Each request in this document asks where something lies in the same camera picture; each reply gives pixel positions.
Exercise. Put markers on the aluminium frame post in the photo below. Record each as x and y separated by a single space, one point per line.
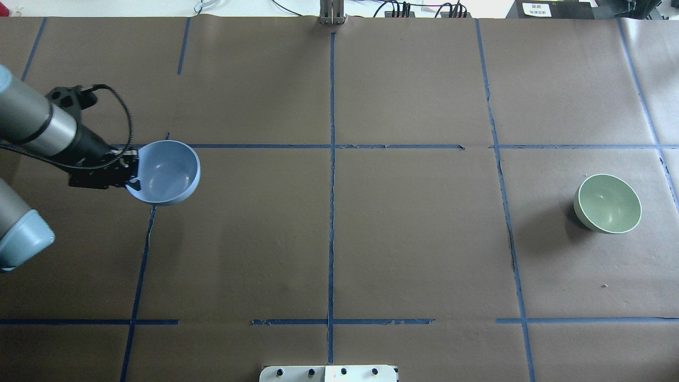
331 12

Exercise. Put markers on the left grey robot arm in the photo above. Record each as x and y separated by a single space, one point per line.
49 128

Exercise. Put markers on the green bowl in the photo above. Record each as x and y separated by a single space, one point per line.
607 204

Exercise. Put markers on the blue bowl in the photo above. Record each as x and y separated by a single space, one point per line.
169 172

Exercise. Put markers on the white mounting pole with base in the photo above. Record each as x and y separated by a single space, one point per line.
361 372

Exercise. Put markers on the black box with label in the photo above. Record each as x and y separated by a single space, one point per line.
570 10

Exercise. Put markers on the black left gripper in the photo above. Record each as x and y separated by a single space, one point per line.
88 145

